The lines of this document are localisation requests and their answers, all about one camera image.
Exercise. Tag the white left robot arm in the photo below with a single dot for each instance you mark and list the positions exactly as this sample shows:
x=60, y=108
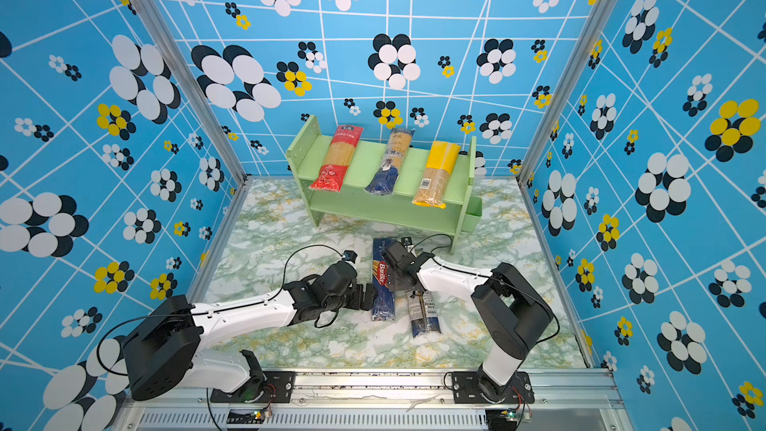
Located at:
x=174, y=347

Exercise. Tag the controller board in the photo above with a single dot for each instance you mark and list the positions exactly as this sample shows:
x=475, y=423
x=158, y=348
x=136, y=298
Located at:
x=503, y=420
x=248, y=417

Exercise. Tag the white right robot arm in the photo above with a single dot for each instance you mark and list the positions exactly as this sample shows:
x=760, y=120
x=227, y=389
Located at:
x=513, y=312

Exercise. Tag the green plastic hanging bin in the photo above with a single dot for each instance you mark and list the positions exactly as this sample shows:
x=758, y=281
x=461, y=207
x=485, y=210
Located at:
x=473, y=215

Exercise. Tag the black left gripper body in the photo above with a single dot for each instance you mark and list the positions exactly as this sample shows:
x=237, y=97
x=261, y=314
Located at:
x=356, y=297

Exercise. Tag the aluminium corner post left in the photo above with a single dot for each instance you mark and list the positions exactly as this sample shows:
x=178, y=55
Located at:
x=160, y=32

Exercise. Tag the green wooden shelf unit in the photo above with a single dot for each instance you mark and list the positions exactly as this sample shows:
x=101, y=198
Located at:
x=306, y=155

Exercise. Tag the red spaghetti package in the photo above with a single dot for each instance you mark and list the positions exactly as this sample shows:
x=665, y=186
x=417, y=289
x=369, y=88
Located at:
x=338, y=158

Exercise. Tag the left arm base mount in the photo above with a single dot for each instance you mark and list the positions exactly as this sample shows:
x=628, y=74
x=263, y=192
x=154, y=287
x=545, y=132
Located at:
x=262, y=386

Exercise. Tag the left controller board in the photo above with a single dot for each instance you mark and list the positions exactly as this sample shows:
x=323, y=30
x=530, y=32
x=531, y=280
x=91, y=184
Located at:
x=248, y=417

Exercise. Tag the blue yellow spaghetti package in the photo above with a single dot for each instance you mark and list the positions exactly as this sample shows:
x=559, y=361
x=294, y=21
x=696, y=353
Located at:
x=384, y=180

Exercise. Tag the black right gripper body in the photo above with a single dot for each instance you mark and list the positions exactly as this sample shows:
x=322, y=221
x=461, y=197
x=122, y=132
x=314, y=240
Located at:
x=396, y=281

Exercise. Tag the aluminium corner post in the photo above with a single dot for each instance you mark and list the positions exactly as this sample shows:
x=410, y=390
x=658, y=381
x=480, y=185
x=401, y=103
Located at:
x=160, y=32
x=575, y=65

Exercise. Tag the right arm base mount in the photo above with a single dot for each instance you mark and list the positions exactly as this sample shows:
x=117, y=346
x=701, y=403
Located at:
x=475, y=387

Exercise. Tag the dark blue spaghetti package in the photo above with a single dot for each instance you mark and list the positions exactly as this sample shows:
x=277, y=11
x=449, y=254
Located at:
x=383, y=308

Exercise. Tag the clear blue spaghetti package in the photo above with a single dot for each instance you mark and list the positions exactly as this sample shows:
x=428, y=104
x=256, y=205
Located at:
x=422, y=313

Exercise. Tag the aluminium corner post right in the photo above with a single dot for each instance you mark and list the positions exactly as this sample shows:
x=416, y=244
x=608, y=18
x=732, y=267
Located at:
x=575, y=65

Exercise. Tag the right controller board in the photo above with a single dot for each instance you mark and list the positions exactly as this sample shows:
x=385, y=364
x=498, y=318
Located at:
x=503, y=420

